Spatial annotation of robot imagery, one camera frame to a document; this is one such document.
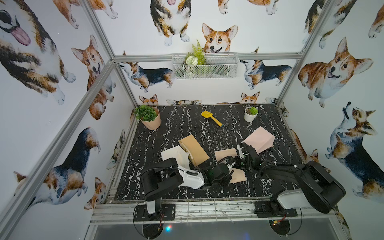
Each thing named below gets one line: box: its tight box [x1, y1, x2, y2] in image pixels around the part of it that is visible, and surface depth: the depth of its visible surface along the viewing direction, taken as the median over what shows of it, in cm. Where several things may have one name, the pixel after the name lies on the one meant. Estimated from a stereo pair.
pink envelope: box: [241, 126, 276, 154], surface depth 105 cm
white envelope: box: [160, 145, 190, 170], surface depth 95 cm
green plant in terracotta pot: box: [134, 105, 161, 131], surface depth 97 cm
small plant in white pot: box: [244, 106, 259, 122], surface depth 108 cm
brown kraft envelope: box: [178, 134, 210, 168], surface depth 98 cm
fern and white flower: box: [182, 39, 208, 78], surface depth 85 cm
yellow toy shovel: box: [201, 110, 224, 128], surface depth 115 cm
